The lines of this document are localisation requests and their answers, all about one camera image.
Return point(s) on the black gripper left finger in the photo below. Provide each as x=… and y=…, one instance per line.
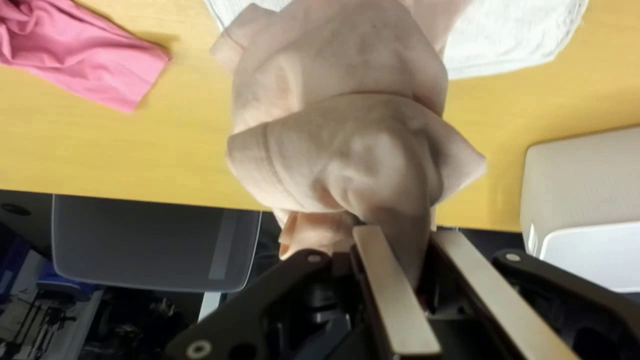
x=392, y=300

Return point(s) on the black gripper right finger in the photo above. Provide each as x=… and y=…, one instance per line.
x=493, y=300

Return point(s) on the peach cloth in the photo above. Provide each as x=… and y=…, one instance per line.
x=340, y=133

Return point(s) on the white towel cloth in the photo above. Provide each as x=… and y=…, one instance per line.
x=506, y=36

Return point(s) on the pink cloth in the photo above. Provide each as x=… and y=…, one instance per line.
x=81, y=51

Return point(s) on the white plastic container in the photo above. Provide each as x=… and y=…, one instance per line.
x=581, y=186

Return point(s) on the clear plastic bin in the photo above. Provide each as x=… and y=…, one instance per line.
x=147, y=242

